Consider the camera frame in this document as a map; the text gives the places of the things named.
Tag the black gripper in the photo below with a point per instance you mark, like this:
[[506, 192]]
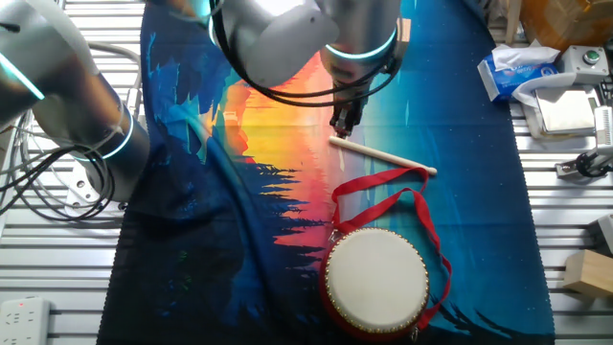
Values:
[[348, 108]]

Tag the pale wooden drumstick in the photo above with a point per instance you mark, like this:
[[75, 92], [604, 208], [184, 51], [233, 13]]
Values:
[[383, 155]]

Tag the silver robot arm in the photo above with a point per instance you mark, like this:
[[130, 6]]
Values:
[[72, 96]]

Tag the red drum with white skin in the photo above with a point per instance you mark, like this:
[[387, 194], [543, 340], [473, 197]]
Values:
[[376, 282]]

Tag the small wooden stick rest block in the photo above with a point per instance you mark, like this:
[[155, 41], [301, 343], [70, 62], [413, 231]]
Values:
[[404, 31]]

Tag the sunset forest printed tablecloth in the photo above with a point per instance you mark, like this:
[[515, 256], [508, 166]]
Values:
[[201, 215]]

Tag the blue tissue pack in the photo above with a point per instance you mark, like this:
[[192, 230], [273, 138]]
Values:
[[515, 79]]

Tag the light wooden plank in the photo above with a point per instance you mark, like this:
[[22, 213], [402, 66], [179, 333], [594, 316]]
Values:
[[512, 14]]

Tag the silver kitchen scale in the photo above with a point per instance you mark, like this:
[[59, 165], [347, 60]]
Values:
[[567, 112]]

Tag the grey box with green button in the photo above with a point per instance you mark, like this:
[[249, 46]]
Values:
[[582, 64]]

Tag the brown cardboard box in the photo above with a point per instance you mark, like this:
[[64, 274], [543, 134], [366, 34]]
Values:
[[565, 19]]

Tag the white ribbed device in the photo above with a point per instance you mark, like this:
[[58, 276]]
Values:
[[604, 125]]

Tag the grey plastic box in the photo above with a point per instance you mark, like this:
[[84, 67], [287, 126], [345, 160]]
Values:
[[604, 232]]

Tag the large plain wooden block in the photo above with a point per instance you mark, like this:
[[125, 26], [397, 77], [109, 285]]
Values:
[[591, 273]]

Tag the white power strip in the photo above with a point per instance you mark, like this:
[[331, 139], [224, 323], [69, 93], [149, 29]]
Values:
[[24, 321]]

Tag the black clamp camera mount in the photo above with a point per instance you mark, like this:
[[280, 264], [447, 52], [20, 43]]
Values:
[[586, 165]]

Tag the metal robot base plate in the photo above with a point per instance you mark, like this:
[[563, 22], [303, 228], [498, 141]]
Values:
[[79, 187]]

